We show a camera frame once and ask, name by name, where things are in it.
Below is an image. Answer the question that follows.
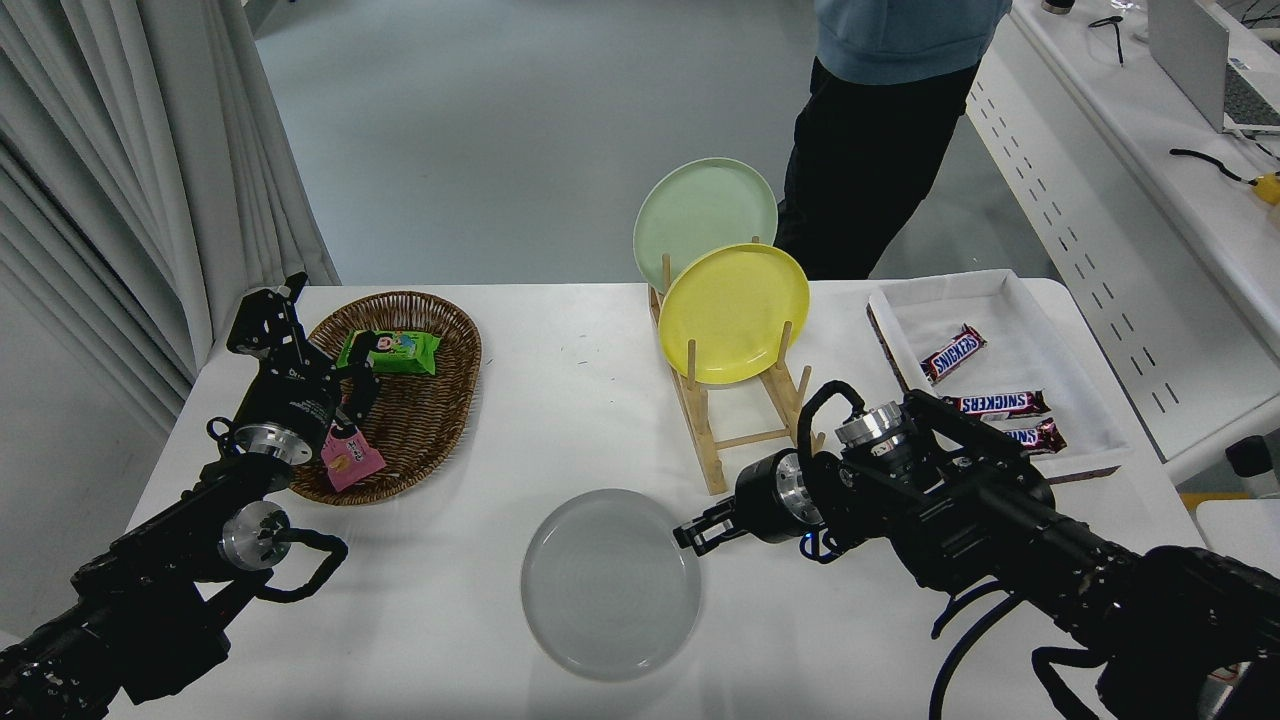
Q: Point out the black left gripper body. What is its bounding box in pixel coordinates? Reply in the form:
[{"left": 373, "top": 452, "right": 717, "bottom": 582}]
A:
[{"left": 236, "top": 366, "right": 345, "bottom": 448}]

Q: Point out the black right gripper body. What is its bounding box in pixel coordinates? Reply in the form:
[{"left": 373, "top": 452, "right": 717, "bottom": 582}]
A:
[{"left": 735, "top": 452, "right": 801, "bottom": 546}]

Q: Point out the grey plate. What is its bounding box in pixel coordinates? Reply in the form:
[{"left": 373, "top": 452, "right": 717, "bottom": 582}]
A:
[{"left": 520, "top": 488, "right": 703, "bottom": 683}]

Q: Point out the wooden plate rack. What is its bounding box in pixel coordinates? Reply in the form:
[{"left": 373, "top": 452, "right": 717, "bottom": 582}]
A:
[{"left": 648, "top": 237, "right": 828, "bottom": 497}]

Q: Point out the yellow plate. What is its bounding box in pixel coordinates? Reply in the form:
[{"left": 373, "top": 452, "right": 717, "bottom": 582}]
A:
[{"left": 658, "top": 243, "right": 811, "bottom": 386}]

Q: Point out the pale green plate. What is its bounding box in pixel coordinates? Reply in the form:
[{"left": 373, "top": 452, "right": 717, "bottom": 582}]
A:
[{"left": 633, "top": 157, "right": 779, "bottom": 291}]

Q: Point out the green snack packet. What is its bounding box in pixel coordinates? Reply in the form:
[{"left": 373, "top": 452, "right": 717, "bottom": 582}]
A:
[{"left": 335, "top": 328, "right": 442, "bottom": 378}]

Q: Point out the brown wicker basket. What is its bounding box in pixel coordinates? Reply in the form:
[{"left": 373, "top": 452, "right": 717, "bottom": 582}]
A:
[{"left": 285, "top": 291, "right": 483, "bottom": 506}]

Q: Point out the pink snack packet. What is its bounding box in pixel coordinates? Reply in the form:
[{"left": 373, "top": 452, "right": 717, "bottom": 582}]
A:
[{"left": 320, "top": 420, "right": 387, "bottom": 492}]

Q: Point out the grey curtain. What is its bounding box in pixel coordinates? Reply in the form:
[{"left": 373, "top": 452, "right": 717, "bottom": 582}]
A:
[{"left": 0, "top": 0, "right": 341, "bottom": 441}]

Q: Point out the Snickers bar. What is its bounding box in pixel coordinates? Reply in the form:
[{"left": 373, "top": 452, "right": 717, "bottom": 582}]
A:
[
  {"left": 940, "top": 390, "right": 1053, "bottom": 421},
  {"left": 1000, "top": 418, "right": 1069, "bottom": 457},
  {"left": 920, "top": 323, "right": 988, "bottom": 386}
]

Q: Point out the white lined tray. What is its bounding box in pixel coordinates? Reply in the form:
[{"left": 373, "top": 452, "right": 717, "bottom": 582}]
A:
[{"left": 866, "top": 268, "right": 1134, "bottom": 486}]

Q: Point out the person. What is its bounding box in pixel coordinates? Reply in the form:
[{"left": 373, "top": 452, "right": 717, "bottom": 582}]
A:
[{"left": 775, "top": 0, "right": 1013, "bottom": 281}]

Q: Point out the black and white cylinder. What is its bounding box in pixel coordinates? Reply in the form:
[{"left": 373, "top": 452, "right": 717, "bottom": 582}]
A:
[{"left": 1225, "top": 435, "right": 1280, "bottom": 498}]

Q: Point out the white side desk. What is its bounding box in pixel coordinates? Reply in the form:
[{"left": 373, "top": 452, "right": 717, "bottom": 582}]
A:
[{"left": 965, "top": 0, "right": 1280, "bottom": 486}]

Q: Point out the silver laptop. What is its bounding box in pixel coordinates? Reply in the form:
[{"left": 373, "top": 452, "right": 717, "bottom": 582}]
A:
[{"left": 1145, "top": 0, "right": 1280, "bottom": 134}]

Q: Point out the thin black looped cord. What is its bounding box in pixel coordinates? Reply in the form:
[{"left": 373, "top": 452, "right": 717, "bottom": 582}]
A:
[{"left": 1088, "top": 15, "right": 1129, "bottom": 66}]

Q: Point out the black cable bundle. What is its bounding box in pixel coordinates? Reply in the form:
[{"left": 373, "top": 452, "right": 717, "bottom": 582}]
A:
[{"left": 1238, "top": 0, "right": 1280, "bottom": 46}]

